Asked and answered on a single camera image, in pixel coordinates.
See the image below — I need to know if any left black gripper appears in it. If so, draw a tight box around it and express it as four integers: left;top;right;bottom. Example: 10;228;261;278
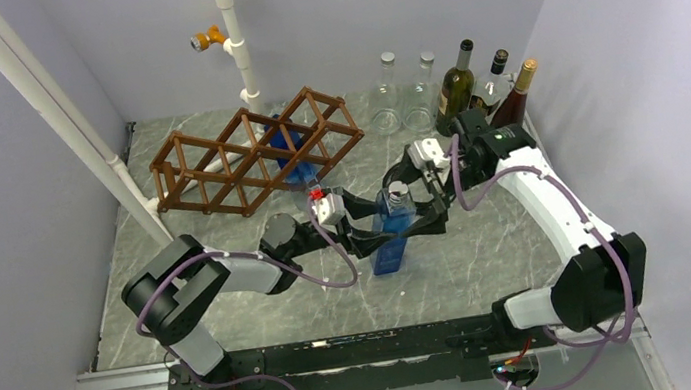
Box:
280;181;402;268

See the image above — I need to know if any blue labelled clear bottle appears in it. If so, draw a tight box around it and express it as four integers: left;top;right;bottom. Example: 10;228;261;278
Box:
370;181;416;276

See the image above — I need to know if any clear glass bottle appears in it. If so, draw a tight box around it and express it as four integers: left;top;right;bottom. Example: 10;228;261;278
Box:
400;51;435;133
369;51;402;136

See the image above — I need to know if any dark bottle gold foil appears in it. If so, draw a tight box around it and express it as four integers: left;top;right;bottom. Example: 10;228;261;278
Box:
490;58;538;129

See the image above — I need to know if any olive green bottle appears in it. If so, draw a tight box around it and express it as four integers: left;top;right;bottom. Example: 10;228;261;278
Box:
434;38;476;137

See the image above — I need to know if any clear bottle black cap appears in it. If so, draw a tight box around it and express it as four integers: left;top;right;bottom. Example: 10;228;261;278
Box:
470;48;512;118

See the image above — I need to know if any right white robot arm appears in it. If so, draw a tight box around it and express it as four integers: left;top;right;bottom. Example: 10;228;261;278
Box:
384;109;647;350

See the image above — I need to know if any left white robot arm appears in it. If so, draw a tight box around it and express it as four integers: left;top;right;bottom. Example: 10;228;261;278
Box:
121;188;397;390

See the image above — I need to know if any brown wooden wine rack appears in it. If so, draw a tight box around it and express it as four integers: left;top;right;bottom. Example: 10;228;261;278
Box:
149;86;365;217

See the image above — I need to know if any orange pipe fitting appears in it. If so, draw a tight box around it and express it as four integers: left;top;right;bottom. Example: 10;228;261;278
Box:
190;24;227;52

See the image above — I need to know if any white pvc pipe stand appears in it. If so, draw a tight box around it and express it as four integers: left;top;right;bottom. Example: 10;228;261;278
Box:
215;0;264;114

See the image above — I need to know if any white diagonal pole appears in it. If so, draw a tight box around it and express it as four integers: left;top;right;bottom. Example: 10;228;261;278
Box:
0;14;173;246

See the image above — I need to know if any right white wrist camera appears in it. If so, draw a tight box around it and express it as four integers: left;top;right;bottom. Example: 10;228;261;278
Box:
409;138;451;172

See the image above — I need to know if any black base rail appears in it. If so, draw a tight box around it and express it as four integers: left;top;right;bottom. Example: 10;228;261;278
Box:
167;313;552;390

